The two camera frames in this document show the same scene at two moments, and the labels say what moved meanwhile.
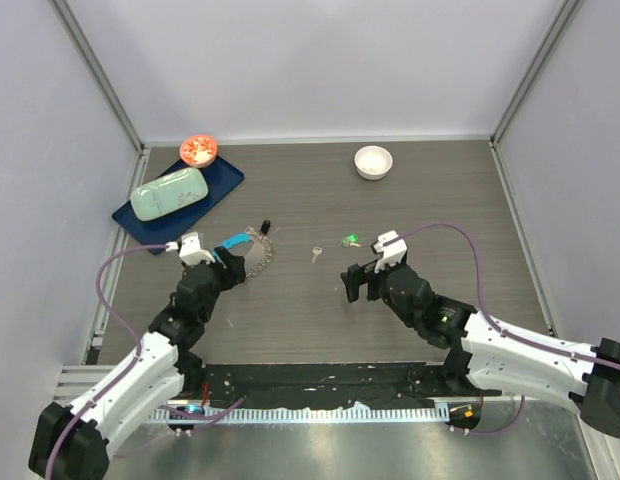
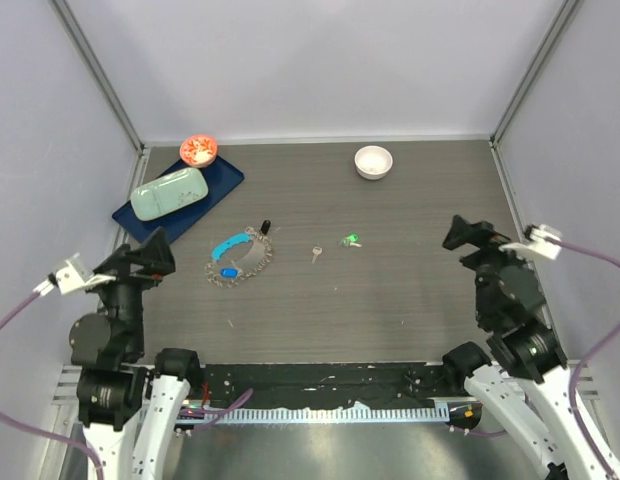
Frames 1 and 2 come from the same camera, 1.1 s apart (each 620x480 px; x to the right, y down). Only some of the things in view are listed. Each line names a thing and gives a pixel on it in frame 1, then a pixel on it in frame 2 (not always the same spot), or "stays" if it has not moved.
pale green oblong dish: [168, 194] stays
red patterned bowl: [198, 150] stays
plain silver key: [316, 251] stays
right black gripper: [358, 275] to [480, 234]
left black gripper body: [223, 278] to [125, 295]
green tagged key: [350, 240] stays
